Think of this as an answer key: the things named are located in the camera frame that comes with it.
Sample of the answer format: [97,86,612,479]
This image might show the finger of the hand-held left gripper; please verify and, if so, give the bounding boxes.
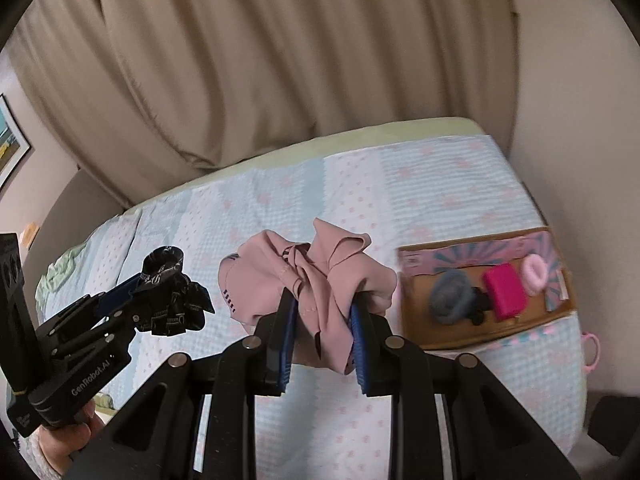
[49,304,147,362]
[34,273,149,345]

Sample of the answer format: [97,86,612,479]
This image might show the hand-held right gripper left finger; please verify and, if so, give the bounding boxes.
[70,287,301,480]

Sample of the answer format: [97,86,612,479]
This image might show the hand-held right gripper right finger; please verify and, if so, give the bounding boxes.
[349,301,576,480]

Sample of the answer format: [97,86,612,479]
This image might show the black patterned cloth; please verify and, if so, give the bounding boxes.
[132,245,216,337]

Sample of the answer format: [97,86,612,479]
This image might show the patterned cardboard box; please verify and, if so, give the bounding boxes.
[396,227,579,352]

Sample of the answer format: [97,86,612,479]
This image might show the pink cloth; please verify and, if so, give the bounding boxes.
[218,217,399,376]

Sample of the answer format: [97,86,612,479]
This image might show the grey knit beanie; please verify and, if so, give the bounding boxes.
[428,268,482,329]

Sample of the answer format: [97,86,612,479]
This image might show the black sock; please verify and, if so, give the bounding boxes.
[467,287,494,325]

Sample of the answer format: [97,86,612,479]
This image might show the magenta pouch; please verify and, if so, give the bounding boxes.
[482,262,529,321]

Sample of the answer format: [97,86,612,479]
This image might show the pink fluffy scrunchie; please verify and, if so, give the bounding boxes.
[522,253,551,295]

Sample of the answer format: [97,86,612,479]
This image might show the person's left forearm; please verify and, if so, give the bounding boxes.
[19,430,66,480]

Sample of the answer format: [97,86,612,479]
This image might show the person's left hand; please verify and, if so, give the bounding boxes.
[37,399,104,479]

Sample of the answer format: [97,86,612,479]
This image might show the folded yellow white bedding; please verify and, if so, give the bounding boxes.
[92,390,124,414]

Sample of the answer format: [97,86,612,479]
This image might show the checked pillow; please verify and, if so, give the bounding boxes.
[35,212,146,322]

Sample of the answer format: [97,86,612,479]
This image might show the light green cloth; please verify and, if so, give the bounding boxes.
[45,243,94,281]

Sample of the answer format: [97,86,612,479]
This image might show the grey bed headboard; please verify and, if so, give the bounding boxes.
[20,166,127,311]

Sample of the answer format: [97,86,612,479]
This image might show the beige curtain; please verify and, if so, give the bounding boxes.
[9,7,161,207]
[92,0,522,173]

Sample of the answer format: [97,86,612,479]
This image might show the light green bedsheet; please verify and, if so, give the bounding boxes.
[119,117,489,212]

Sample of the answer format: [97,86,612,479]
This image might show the dark cloth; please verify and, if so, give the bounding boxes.
[586,394,640,462]

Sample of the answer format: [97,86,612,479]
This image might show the framed wall picture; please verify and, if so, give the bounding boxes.
[0,93,32,189]

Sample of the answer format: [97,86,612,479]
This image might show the pink strap loop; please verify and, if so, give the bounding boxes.
[581,331,601,372]

